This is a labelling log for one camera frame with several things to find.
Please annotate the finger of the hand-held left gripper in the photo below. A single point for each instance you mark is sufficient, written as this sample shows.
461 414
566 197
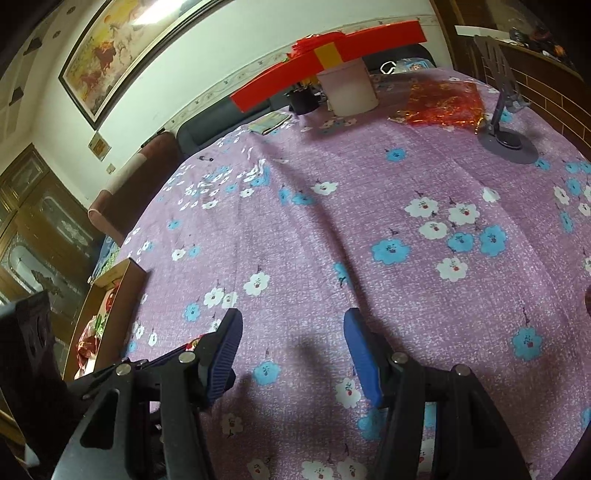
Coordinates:
157 357

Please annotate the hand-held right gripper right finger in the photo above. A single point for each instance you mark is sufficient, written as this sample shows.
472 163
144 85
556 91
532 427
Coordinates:
362 360

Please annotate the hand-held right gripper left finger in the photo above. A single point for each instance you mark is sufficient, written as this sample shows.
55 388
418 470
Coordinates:
221 364

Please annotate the shallow cardboard box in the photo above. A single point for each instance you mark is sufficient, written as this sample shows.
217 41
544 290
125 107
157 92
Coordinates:
122 295

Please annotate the blue green floral cushion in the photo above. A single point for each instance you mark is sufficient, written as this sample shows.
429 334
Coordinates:
105 258

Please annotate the wooden glass-door cabinet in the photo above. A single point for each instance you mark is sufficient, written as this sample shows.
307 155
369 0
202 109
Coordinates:
37 221

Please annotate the purple floral sheet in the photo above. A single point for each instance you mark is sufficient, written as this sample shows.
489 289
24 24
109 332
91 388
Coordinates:
369 194

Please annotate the brown armchair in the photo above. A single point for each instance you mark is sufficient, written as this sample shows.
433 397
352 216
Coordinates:
138 180

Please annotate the colourful booklet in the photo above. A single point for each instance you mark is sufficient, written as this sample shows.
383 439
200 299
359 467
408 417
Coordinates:
271 123

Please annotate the grey phone stand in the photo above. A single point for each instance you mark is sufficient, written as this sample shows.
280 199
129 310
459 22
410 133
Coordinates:
508 143

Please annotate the black container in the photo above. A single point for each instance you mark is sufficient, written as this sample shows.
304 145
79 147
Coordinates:
304 101

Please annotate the red foil bag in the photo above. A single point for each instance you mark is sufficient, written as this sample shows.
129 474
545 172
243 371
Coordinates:
443 104

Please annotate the pale pink cylinder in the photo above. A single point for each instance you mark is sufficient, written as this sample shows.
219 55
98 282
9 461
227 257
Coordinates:
348 90

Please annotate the blue patterned bag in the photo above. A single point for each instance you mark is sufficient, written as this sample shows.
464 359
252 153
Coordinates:
413 64

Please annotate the framed painting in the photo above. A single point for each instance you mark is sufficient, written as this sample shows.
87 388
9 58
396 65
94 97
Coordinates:
120 50

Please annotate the long red box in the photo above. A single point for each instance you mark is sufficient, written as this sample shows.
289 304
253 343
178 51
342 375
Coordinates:
369 39

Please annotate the brick-front counter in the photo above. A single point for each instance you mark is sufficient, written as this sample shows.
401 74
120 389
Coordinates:
554 87

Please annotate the yellow wall plaque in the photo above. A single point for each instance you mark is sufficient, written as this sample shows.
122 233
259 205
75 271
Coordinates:
99 146

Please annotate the dark wall ornament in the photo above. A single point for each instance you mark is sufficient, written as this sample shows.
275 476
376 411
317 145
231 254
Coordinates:
16 95
34 45

